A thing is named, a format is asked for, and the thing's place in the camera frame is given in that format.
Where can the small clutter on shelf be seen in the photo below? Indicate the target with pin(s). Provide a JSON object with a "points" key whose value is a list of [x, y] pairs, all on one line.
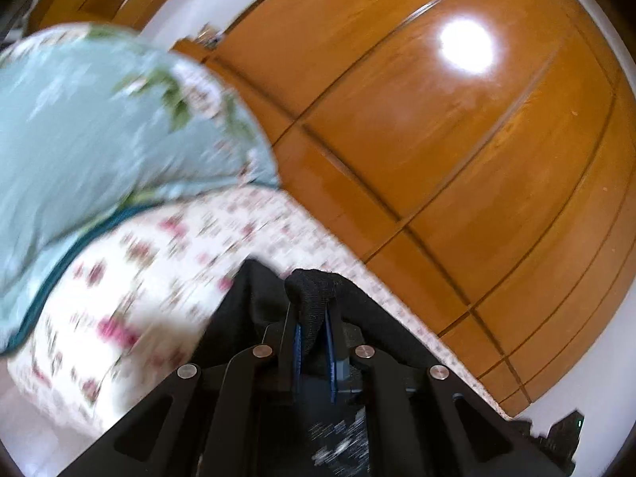
{"points": [[207, 36]]}

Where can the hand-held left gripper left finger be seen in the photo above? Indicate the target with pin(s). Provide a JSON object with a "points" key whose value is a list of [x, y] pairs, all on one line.
{"points": [[298, 355]]}

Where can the black pants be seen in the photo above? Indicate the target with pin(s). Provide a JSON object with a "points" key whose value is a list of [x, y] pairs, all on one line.
{"points": [[248, 303]]}

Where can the floral bed sheet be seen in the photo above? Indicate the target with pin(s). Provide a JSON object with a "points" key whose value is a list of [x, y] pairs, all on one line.
{"points": [[164, 268]]}

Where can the light blue floral quilt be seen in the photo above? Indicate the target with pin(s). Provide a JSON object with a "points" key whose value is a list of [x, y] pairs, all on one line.
{"points": [[84, 129]]}

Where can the wooden wardrobe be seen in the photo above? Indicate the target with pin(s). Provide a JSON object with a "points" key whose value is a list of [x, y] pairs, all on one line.
{"points": [[447, 169]]}

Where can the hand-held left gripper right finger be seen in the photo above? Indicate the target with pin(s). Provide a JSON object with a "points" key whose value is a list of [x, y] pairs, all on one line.
{"points": [[330, 357]]}

